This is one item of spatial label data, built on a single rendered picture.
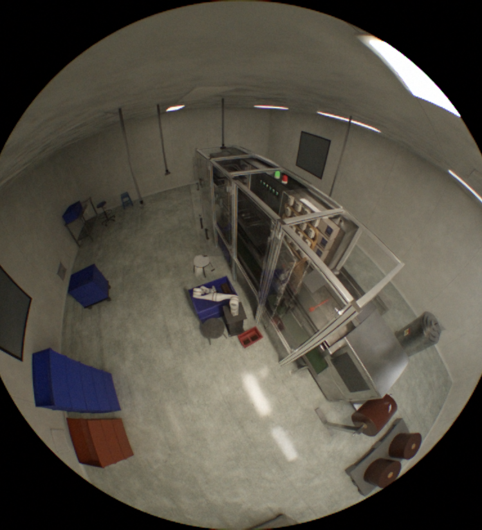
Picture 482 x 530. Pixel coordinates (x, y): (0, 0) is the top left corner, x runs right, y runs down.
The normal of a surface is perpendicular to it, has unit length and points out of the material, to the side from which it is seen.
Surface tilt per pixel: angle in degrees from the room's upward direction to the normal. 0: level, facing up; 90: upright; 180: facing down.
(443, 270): 90
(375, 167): 90
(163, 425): 0
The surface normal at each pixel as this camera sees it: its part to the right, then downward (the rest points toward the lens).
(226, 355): 0.03, -0.65
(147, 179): 0.42, 0.70
